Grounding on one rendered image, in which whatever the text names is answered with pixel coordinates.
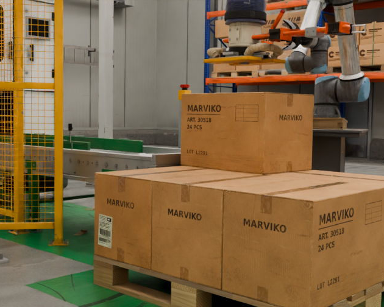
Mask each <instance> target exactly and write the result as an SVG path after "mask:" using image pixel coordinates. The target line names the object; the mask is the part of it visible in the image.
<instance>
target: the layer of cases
mask: <svg viewBox="0 0 384 307"><path fill-rule="evenodd" d="M94 254H95V255H98V256H102V257H104V258H108V259H113V260H115V261H119V262H122V263H126V264H130V265H133V266H137V267H141V268H144V269H147V270H152V271H154V272H158V273H162V274H165V275H169V276H172V277H176V278H180V279H183V280H187V281H190V282H193V283H197V284H201V285H204V286H208V287H211V288H215V289H219V290H222V291H226V292H229V293H233V294H236V295H240V296H243V297H247V298H251V299H254V300H258V301H261V302H265V303H269V304H272V305H276V306H279V307H328V306H330V305H332V304H335V303H337V302H339V301H341V300H344V299H345V298H348V297H350V296H352V295H354V294H356V293H358V292H361V291H363V290H365V289H367V288H369V287H371V286H373V285H375V284H378V283H380V282H382V281H384V176H379V175H366V174H352V173H345V172H331V171H317V170H309V171H297V172H284V173H277V174H264V175H263V174H253V173H247V172H235V171H225V170H219V169H209V168H198V167H192V166H171V167H163V168H148V169H133V170H125V171H110V172H96V173H95V175H94Z"/></svg>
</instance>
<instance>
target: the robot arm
mask: <svg viewBox="0 0 384 307"><path fill-rule="evenodd" d="M328 3H333V6H334V12H335V21H336V22H338V21H344V22H347V23H350V24H353V25H355V18H354V8H353V0H307V5H308V7H307V10H306V12H305V16H304V19H303V21H302V24H301V27H300V28H299V26H298V25H297V24H295V23H294V22H291V21H288V20H287V19H283V21H284V23H282V25H283V26H285V27H287V28H289V29H301V30H302V29H305V28H306V27H315V26H317V23H318V20H319V17H320V14H321V11H322V10H323V9H324V8H325V7H326V5H327V4H328ZM337 36H338V35H337ZM288 43H289V44H288ZM286 44H287V46H285V47H283V48H282V50H283V51H288V50H293V51H292V53H291V55H290V57H286V58H285V60H286V63H285V69H286V71H287V72H288V73H295V72H310V74H322V73H325V72H327V66H328V64H327V50H328V48H329V47H330V45H331V39H330V37H329V36H328V35H325V34H324V37H321V38H308V37H292V40H291V41H286ZM338 46H339V51H340V61H341V70H342V74H341V75H340V79H339V77H338V76H322V77H318V78H317V79H316V80H315V96H314V109H313V117H314V118H321V117H323V118H326V117H328V118H339V117H341V115H340V112H339V110H338V103H340V102H364V101H366V100H367V99H368V96H369V92H370V81H369V79H368V78H367V77H364V73H363V72H361V71H360V61H359V55H358V45H357V34H352V35H342V36H338ZM309 48H310V55H307V54H308V50H309Z"/></svg>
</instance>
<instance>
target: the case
mask: <svg viewBox="0 0 384 307"><path fill-rule="evenodd" d="M313 101H314V95H312V94H292V93H272V92H248V93H190V94H182V118H181V159H180V165H181V166H192V167H198V168H209V169H219V170H225V171H235V172H247V173H253V174H263V175H264V174H277V173H284V172H297V171H309V170H311V161H312V141H313Z"/></svg>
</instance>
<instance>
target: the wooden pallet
mask: <svg viewBox="0 0 384 307"><path fill-rule="evenodd" d="M129 269H130V270H133V271H136V272H140V273H144V274H146V275H150V276H153V277H157V278H161V279H164V280H168V281H171V295H170V294H166V293H164V292H160V291H156V290H154V289H151V288H147V287H144V286H141V285H138V284H135V283H131V282H129ZM93 284H96V285H98V286H102V287H104V288H107V289H111V290H113V291H116V292H120V293H122V294H126V295H129V296H131V297H135V298H138V299H140V300H144V301H146V302H149V303H153V304H155V305H158V306H161V307H212V294H216V295H220V296H222V297H226V298H230V299H232V300H236V301H239V302H243V303H247V304H250V305H254V306H258V307H279V306H276V305H272V304H269V303H265V302H261V301H258V300H254V299H251V298H247V297H243V296H240V295H236V294H233V293H229V292H226V291H222V290H219V289H215V288H211V287H208V286H204V285H201V284H197V283H193V282H190V281H187V280H183V279H180V278H176V277H172V276H169V275H165V274H162V273H158V272H154V271H152V270H147V269H144V268H141V267H137V266H133V265H130V264H126V263H122V262H119V261H115V260H113V259H108V258H104V257H102V256H98V255H94V280H93ZM381 292H384V281H382V282H380V283H378V284H375V285H373V286H371V287H369V288H367V289H365V290H363V291H361V292H358V293H356V294H354V295H352V296H350V297H348V298H345V299H344V300H341V301H339V302H337V303H335V304H332V305H330V306H328V307H381V298H382V293H381Z"/></svg>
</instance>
